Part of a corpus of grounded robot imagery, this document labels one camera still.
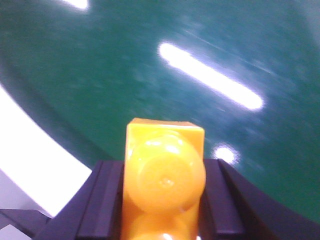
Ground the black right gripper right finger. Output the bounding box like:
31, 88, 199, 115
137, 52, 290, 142
199, 159, 320, 240

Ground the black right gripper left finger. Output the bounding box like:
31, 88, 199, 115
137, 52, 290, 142
35, 160, 124, 240

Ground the yellow toy block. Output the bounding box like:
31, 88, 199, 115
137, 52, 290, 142
120, 118, 206, 240

